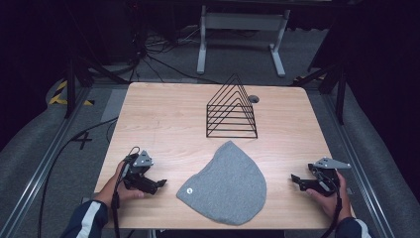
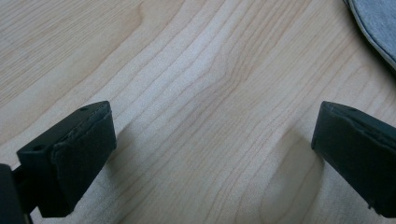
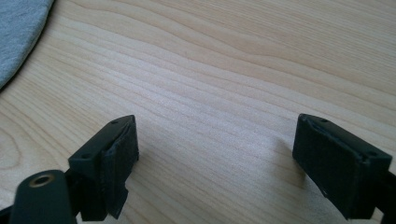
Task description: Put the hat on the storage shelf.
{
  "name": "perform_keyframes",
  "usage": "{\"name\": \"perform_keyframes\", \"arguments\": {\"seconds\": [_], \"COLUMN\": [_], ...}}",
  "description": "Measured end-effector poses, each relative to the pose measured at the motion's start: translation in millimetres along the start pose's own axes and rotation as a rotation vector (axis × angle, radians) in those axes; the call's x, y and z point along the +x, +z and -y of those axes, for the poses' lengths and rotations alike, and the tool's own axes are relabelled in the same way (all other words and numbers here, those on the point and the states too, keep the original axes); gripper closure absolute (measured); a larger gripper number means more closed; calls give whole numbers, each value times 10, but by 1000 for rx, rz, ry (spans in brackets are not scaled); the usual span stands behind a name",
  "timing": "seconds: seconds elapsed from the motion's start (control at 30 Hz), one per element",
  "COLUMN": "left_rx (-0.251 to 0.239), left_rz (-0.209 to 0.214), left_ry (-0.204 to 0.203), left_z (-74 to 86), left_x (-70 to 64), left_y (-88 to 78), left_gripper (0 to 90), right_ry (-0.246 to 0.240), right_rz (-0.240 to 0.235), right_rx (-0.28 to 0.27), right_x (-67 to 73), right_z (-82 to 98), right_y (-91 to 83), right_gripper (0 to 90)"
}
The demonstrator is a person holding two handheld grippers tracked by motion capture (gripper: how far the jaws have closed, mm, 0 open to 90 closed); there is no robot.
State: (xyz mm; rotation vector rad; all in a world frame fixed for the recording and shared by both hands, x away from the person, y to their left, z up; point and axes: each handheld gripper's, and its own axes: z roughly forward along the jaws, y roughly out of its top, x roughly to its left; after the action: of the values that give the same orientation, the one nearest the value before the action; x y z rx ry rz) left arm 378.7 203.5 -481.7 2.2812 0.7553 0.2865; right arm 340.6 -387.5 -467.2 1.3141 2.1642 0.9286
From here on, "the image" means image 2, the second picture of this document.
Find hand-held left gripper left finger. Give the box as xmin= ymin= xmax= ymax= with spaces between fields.
xmin=16 ymin=100 xmax=118 ymax=218

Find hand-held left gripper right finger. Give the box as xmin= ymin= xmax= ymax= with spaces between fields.
xmin=310 ymin=100 xmax=396 ymax=218

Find grey cloth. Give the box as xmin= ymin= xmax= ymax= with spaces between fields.
xmin=342 ymin=0 xmax=396 ymax=72

